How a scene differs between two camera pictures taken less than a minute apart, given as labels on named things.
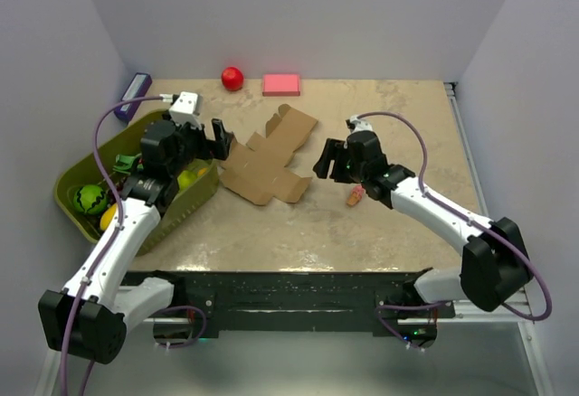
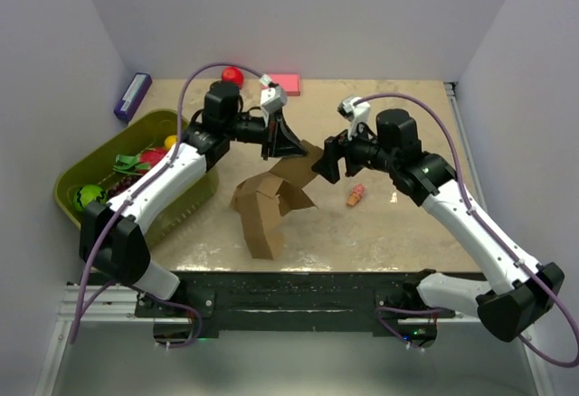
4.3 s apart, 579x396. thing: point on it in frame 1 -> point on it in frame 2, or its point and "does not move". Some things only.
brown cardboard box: x=256 y=170 -> x=261 y=198
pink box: x=280 y=85 does not move
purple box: x=136 y=89 does not move
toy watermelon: x=90 y=199 does not move
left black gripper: x=221 y=146 -> x=280 y=139
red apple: x=232 y=79 does not move
